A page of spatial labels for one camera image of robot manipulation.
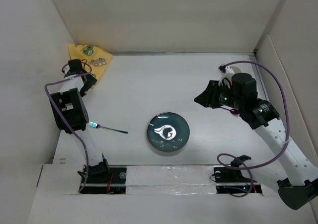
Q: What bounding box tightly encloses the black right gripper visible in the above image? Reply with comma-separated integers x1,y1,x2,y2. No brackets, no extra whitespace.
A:
193,79,243,110

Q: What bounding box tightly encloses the dark teal ceramic plate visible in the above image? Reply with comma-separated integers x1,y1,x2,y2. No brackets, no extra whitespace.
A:
146,112,190,156

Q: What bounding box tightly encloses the iridescent metal fork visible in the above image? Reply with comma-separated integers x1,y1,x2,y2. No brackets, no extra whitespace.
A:
88,121,128,134

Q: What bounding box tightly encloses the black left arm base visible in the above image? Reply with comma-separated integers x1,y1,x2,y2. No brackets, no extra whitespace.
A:
79,166,127,195

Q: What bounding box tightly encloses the purple metal spoon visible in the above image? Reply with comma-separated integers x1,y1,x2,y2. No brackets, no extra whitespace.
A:
221,107,239,116

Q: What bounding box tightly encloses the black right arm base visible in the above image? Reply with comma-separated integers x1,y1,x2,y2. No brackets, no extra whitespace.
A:
210,165,262,197

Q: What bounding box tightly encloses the pink paper cup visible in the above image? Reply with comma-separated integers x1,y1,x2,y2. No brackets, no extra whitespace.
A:
229,66,241,74

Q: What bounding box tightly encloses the yellow cartoon car placemat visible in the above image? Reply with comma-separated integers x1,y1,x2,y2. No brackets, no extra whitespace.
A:
68,43,113,81

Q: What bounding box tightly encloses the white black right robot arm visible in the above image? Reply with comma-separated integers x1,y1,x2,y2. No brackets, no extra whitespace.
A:
194,73,318,210

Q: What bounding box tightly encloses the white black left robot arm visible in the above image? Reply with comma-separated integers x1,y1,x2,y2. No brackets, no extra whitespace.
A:
45,59,111,183

